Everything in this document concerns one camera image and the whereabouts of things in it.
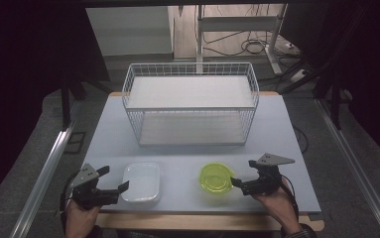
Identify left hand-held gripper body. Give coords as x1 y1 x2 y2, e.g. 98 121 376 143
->
69 163 121 211

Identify green plastic container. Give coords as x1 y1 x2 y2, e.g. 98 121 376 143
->
198 162 236 196

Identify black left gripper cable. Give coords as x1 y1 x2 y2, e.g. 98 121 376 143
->
59 171 79 232

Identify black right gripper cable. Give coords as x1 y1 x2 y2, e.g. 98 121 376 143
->
279 176 301 220

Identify aluminium floor rail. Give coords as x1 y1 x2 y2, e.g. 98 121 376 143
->
9 128 75 238
314 98 380 238

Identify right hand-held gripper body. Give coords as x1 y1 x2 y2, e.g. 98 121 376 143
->
241 152 296 196

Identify person's left hand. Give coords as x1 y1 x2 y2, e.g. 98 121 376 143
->
65 198 101 234

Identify white rectangular plastic container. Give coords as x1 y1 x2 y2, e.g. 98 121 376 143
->
120 162 162 208

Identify white power strip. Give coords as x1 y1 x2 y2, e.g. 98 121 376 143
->
289 67 312 84

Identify white metal desk frame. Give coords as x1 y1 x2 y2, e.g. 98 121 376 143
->
194 3 289 75

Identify black floor cables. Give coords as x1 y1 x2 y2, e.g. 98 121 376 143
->
202 30 300 58

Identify thin black cable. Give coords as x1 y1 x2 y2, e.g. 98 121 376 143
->
292 124 311 155

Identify black floor grate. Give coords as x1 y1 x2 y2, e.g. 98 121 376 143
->
63 131 87 155

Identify person's right hand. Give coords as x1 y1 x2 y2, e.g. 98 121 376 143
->
251 179 303 234

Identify black stand leg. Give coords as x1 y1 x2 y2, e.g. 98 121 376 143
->
60 80 89 131

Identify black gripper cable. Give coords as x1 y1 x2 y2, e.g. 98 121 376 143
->
59 171 79 232
279 176 301 220

